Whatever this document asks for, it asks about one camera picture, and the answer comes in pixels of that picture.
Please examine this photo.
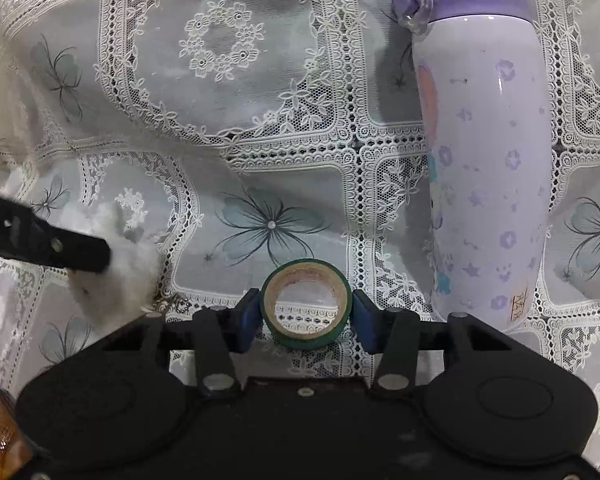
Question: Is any white plush toy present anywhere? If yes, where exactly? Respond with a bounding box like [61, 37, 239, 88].
[55, 200, 163, 321]

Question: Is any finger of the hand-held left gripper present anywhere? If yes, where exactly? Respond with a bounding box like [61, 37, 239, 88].
[0, 189, 112, 275]

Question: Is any grey floral lace tablecloth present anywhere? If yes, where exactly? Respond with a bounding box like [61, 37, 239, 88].
[0, 0, 600, 461]

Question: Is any green tape roll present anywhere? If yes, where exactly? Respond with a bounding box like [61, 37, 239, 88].
[260, 258, 353, 352]

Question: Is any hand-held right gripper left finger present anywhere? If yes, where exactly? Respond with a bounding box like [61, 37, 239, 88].
[102, 287, 263, 398]

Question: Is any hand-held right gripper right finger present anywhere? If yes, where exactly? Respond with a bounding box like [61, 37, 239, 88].
[351, 289, 518, 398]

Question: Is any purple water bottle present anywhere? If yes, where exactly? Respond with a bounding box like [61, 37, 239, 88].
[386, 0, 553, 333]

